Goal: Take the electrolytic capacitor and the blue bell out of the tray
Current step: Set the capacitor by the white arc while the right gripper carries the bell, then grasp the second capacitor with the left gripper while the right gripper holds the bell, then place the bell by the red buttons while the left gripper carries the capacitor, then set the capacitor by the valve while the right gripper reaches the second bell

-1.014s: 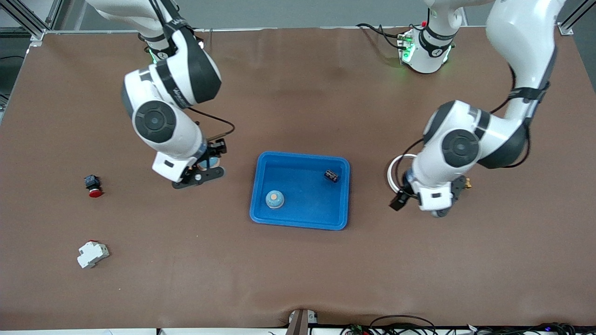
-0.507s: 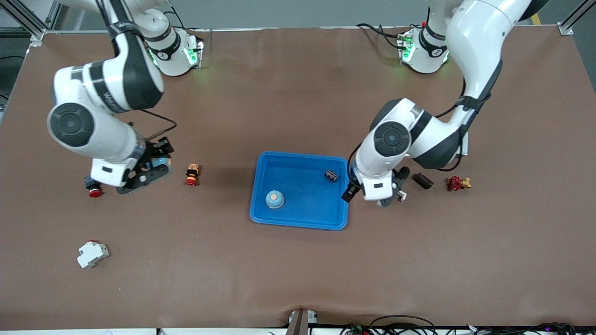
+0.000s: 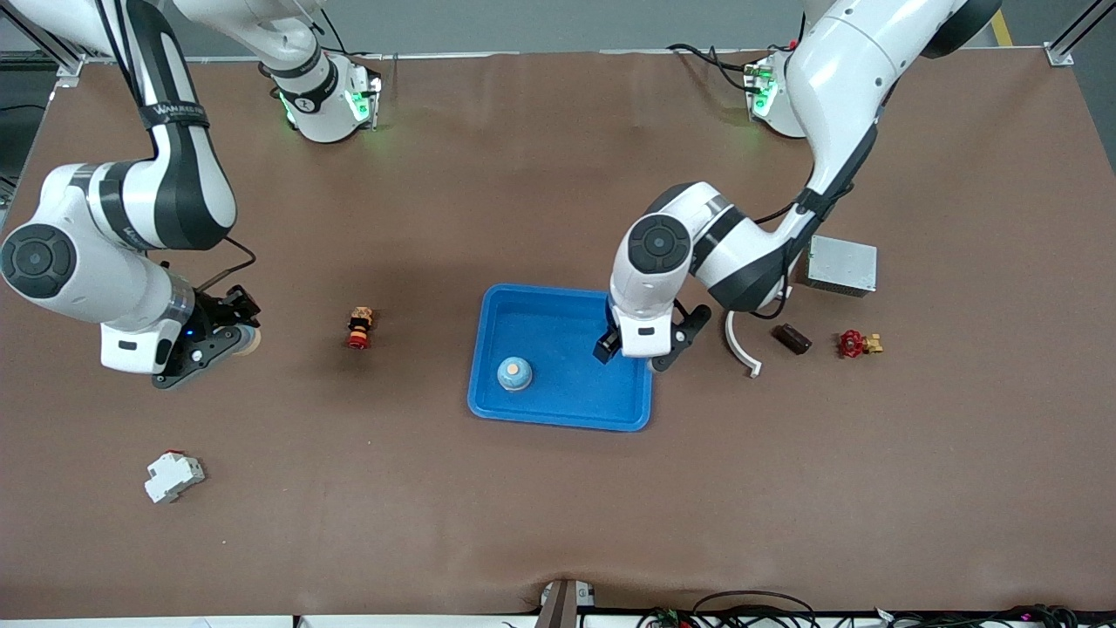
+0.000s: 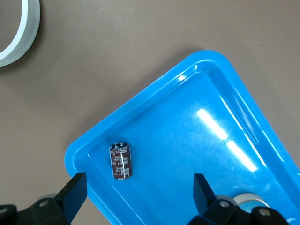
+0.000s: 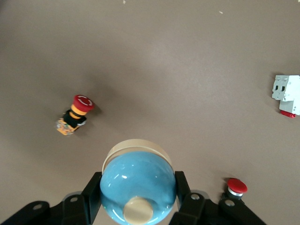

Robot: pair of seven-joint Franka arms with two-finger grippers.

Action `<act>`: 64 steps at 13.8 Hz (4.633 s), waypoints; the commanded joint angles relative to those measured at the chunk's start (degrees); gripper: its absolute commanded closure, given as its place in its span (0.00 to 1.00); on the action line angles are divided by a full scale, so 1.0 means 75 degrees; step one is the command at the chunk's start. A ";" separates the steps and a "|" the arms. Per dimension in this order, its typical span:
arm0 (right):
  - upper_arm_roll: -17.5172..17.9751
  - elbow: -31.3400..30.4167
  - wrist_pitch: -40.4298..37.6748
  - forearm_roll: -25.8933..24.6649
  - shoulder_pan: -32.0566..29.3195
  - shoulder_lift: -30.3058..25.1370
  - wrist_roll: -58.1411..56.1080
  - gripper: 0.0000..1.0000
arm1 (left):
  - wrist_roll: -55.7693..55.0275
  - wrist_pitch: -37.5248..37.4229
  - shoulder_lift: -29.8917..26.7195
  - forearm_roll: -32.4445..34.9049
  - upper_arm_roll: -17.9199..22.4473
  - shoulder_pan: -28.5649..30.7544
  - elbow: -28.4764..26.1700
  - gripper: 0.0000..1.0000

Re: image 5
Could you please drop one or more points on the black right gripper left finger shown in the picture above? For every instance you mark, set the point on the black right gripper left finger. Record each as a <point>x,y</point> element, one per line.
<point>70,211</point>

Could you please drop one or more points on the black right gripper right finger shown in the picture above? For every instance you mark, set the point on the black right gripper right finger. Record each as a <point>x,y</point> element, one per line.
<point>206,211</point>

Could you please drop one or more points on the blue dome call bell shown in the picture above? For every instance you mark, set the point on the blue dome call bell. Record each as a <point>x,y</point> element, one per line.
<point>138,178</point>

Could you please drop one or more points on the red pushbutton blue block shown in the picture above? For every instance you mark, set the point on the red pushbutton blue block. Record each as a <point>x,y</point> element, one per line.
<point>237,185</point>

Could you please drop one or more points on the red emergency stop orange block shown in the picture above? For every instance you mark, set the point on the red emergency stop orange block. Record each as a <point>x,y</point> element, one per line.
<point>82,103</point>

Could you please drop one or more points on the white circuit breaker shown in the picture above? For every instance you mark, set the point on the white circuit breaker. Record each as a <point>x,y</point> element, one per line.
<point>290,93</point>

